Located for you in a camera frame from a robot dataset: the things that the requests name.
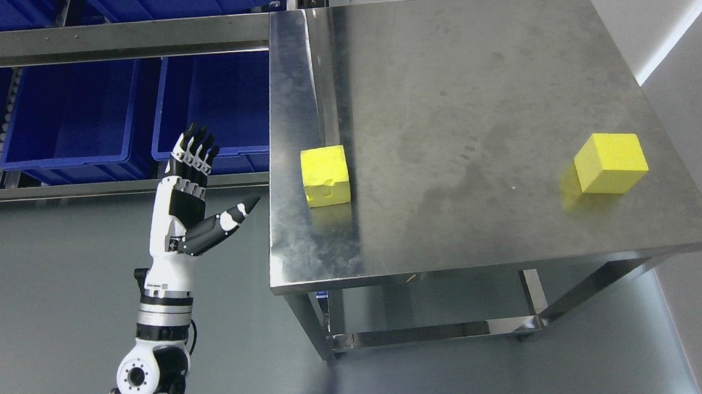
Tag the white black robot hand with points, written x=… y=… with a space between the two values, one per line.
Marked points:
x=177 y=206

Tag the yellow foam block with notch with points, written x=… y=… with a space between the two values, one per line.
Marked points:
x=325 y=176

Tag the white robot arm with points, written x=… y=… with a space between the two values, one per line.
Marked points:
x=161 y=358

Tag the metal roller shelf rack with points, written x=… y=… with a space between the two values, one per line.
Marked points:
x=129 y=41

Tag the stainless steel table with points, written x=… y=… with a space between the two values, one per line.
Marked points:
x=460 y=120

